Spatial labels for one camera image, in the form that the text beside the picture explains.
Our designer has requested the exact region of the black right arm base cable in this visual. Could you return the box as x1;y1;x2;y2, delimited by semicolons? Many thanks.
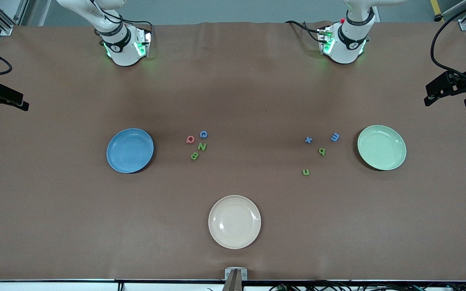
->
118;16;154;35

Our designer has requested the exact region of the blue plate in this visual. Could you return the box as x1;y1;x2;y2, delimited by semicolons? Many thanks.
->
106;128;155;174

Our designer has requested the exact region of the grey metal camera mount bracket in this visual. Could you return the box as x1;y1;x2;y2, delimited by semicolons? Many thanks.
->
222;268;248;291

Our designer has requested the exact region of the green plate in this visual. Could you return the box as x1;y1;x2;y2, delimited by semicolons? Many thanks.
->
357;125;407;171

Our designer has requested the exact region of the black left arm base cable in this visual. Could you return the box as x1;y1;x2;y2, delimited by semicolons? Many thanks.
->
284;20;323;43

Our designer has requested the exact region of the black arm base cable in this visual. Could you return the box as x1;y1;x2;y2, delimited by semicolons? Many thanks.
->
284;20;323;43
118;16;154;35

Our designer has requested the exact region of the brown table cover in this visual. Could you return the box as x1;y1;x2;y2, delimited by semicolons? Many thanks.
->
0;21;466;281

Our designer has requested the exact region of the grey stand leg black foot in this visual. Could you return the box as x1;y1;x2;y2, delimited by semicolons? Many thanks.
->
434;0;466;22

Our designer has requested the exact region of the cream plate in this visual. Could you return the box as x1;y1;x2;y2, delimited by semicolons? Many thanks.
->
208;195;262;250

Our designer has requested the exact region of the white table edge rail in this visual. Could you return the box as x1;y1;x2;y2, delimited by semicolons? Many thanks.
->
0;280;466;291

